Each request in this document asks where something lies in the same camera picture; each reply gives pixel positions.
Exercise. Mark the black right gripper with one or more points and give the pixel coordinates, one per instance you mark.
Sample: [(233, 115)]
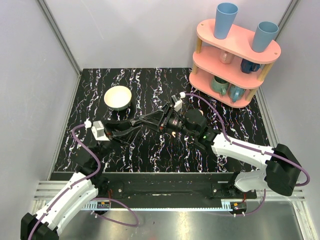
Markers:
[(153, 121)]

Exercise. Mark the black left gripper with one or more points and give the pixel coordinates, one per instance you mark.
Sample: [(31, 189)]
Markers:
[(109, 131)]

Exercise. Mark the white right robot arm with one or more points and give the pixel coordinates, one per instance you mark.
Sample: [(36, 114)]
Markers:
[(277, 167)]

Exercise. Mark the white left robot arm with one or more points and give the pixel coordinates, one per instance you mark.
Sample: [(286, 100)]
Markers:
[(50, 221)]

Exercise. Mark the cream and green bowl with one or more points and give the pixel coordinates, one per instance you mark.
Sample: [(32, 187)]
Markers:
[(118, 98)]

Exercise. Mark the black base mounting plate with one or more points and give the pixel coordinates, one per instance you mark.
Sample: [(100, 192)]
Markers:
[(168, 184)]

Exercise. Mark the green ceramic mug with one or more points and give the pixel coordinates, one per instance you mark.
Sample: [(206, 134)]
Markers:
[(219, 85)]

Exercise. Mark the light blue mug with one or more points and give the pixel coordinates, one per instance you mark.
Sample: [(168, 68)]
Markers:
[(235, 93)]

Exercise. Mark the pink three-tier shelf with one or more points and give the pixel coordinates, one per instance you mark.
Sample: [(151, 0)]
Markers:
[(206, 62)]

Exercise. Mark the pink mug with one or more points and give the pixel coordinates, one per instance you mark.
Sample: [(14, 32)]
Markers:
[(226, 57)]

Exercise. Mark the dark blue mug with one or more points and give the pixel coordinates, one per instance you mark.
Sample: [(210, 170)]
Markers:
[(247, 66)]

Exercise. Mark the left blue plastic cup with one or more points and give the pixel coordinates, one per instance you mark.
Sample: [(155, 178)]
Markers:
[(225, 15)]

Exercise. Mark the blue plastic cup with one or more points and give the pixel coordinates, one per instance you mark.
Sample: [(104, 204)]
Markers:
[(225, 15), (264, 34)]

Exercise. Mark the right blue plastic cup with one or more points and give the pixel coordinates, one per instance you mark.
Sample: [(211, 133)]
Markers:
[(264, 34)]

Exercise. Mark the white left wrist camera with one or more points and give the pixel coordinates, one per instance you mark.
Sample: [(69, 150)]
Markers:
[(97, 129)]

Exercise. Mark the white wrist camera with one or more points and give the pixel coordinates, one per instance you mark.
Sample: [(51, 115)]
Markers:
[(177, 100), (97, 129)]

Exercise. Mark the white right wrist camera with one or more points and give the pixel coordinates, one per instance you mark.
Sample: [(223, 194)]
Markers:
[(177, 100)]

